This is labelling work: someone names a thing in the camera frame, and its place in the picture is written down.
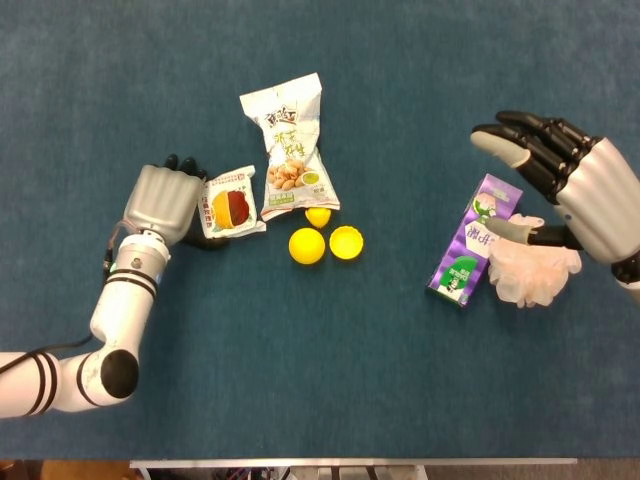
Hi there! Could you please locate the yellow scalloped plastic cup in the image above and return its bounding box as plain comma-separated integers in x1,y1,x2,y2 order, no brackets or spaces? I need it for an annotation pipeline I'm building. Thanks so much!
328,225,365,261

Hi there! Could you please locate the white peanut snack bag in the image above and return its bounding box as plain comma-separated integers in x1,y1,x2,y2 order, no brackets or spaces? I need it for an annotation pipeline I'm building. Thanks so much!
238,72,342,223

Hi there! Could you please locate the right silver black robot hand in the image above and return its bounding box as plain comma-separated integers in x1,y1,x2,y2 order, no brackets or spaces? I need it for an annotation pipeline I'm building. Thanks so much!
469,110,640,266

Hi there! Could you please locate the purple toothpaste box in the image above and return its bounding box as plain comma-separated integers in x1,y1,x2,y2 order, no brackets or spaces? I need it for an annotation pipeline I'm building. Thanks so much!
425,172,525,310

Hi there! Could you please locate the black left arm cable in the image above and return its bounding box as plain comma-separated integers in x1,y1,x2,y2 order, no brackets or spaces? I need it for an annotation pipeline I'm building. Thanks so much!
0,219,126,376

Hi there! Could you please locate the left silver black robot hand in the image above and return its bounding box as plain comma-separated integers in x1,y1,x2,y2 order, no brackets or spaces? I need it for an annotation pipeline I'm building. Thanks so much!
122,153,229,251

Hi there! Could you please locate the rose cake snack packet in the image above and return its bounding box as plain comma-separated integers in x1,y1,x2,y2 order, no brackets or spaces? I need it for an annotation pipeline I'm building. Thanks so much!
201,164,268,240

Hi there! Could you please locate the brown wooden object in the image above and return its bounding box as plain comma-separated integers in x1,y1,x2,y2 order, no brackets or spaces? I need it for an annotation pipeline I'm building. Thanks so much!
0,459,132,480

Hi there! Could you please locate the grey metal frame rail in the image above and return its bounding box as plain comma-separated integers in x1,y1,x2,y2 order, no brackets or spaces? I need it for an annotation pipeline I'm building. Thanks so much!
129,457,579,480

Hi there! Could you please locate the small yellow flower-shaped cup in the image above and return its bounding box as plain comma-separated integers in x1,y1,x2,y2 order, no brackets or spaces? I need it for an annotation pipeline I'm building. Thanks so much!
304,206,332,229

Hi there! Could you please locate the yellow plastic ball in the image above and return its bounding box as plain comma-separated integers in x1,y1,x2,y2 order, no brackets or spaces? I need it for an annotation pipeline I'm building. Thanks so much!
288,227,327,265

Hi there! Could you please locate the pink mesh bath loofah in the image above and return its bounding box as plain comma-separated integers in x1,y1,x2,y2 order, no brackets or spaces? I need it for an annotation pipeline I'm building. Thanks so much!
487,213,584,309

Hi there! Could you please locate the blue felt table cover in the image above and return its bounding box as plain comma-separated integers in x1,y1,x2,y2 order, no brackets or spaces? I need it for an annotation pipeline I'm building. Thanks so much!
0,0,640,460

